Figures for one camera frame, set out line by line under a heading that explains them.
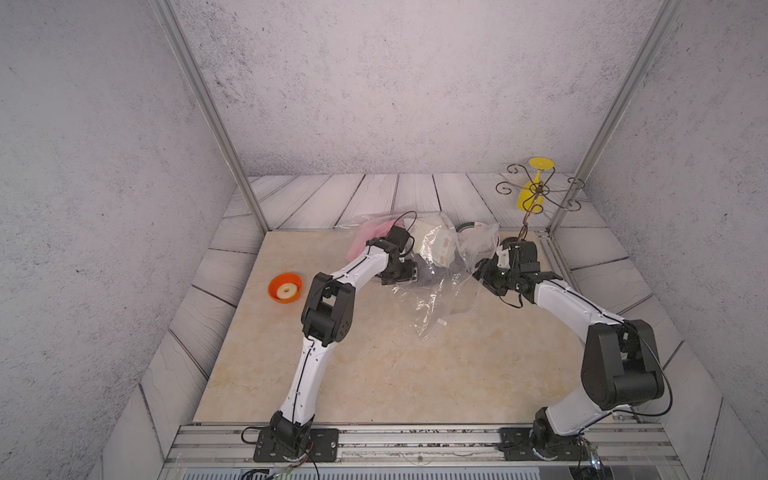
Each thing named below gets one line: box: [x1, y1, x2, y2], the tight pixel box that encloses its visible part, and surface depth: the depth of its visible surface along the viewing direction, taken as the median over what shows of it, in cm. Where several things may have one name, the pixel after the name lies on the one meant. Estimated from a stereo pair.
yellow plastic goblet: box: [517, 157, 555, 213], surface depth 93 cm
